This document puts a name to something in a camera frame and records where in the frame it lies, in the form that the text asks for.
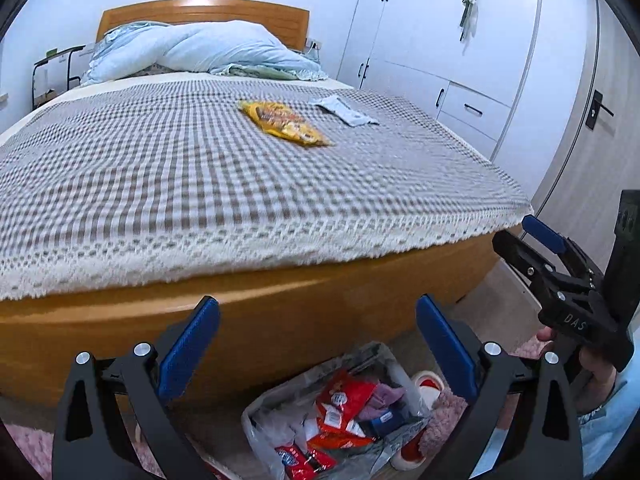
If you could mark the pale hanging bag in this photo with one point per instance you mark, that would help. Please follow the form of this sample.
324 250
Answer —
470 17

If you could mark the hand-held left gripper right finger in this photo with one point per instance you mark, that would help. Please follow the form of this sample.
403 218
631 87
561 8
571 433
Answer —
447 347

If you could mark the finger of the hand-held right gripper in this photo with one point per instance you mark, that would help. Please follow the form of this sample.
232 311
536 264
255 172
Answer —
545 234
520 260

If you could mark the blue cardboard box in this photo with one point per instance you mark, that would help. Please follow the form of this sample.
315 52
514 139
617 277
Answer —
387 420

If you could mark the wooden bed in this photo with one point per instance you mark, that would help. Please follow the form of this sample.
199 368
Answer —
275 320

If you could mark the red black snack wrapper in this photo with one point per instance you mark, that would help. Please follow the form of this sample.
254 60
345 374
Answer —
305 460

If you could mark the yellow snack packet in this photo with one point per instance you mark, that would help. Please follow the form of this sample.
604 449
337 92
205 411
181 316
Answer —
282 121

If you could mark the person's right hand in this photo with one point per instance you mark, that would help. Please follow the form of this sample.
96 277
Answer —
597 375

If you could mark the green frilled quilt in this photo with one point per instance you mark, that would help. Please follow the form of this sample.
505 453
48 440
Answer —
270 72

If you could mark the floral waste bin with liner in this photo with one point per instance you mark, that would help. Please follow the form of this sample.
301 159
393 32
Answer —
270 410

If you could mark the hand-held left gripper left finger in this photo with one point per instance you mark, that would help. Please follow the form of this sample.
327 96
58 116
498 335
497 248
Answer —
192 345

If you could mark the black metal side table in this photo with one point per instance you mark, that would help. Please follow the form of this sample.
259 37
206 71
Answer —
60 53

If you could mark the wall socket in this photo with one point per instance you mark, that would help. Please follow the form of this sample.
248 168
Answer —
313 45

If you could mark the purple towel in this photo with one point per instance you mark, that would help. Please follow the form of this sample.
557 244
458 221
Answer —
382 395

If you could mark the black door lock plate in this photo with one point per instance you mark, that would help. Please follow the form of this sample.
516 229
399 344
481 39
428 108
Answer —
596 110

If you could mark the white wardrobe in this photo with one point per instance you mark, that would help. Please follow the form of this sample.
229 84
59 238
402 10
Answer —
415 25

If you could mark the red white noodle packet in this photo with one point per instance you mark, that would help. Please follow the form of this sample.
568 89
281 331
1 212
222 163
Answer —
345 395

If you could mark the pink fluffy rug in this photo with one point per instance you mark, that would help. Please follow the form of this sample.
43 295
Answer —
25 442

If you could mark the white slipper red insole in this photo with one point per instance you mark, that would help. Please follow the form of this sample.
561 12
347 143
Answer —
427 382

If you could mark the light blue duvet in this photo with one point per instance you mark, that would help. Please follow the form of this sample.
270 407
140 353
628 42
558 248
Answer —
215 47

